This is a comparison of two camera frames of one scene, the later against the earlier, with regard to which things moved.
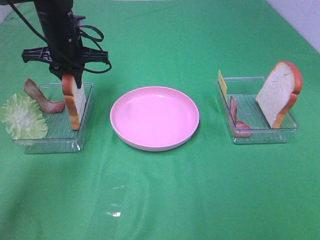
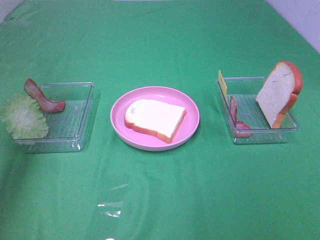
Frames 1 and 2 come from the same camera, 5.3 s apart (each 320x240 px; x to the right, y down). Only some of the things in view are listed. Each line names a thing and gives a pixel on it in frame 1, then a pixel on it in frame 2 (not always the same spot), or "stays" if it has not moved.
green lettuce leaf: (23, 117) stays
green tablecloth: (208, 188) stays
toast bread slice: (75, 99) → (145, 114)
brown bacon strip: (45, 105) stays
